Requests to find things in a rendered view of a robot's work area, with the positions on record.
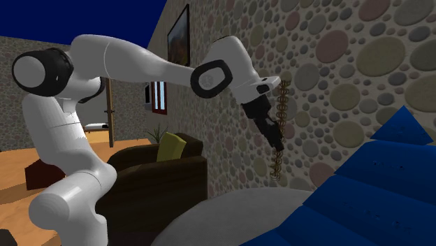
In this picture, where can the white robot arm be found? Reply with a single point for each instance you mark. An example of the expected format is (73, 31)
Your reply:
(88, 61)

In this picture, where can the red framed window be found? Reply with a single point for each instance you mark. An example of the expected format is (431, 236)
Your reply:
(159, 97)

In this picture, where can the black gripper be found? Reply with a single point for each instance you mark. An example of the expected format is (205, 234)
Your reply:
(258, 109)

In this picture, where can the dark red box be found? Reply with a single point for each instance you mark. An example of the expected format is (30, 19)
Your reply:
(42, 175)

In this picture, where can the dark framed wall picture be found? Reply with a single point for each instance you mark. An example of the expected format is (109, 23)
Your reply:
(179, 39)

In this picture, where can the brown wooden post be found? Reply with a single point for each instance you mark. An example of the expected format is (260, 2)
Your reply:
(109, 112)

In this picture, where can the blue ribbed pillow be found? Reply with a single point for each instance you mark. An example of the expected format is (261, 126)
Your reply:
(368, 204)

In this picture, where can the grey round table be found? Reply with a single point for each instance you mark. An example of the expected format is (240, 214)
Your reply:
(231, 218)

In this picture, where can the dark brown armchair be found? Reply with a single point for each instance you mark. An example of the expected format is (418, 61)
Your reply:
(153, 194)

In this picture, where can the yellow cushion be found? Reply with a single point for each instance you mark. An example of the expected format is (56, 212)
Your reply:
(170, 146)

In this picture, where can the green potted plant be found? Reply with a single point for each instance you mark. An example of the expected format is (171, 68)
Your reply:
(157, 133)

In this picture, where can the brown spiral column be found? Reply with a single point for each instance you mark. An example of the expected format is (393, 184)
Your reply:
(282, 105)

